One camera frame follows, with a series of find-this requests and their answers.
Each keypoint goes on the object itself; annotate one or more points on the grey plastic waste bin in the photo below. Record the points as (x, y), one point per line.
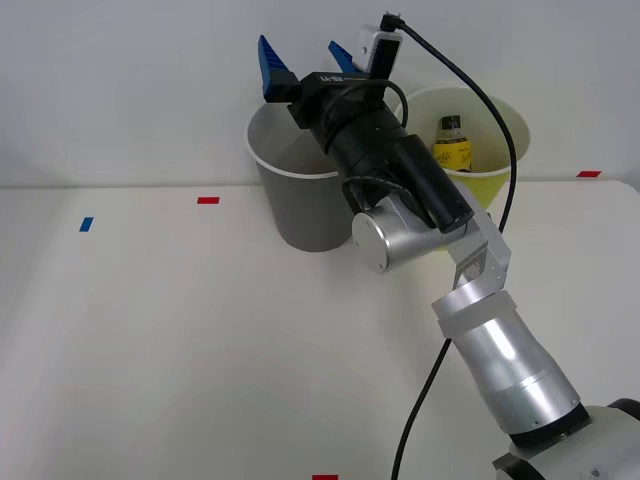
(300, 215)

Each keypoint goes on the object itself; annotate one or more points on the yellow-green plastic waste bin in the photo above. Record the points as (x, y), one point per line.
(487, 185)

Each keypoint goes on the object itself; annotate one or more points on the small bottle with yellow label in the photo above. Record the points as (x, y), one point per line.
(452, 152)

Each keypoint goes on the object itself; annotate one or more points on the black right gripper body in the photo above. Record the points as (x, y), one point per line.
(322, 102)

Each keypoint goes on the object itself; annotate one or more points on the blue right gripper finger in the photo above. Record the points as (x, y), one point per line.
(275, 75)
(346, 61)

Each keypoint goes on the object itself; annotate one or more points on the pale grey wrist camera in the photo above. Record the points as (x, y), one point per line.
(367, 40)

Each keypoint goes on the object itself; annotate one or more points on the silver and black right arm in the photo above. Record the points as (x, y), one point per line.
(505, 350)

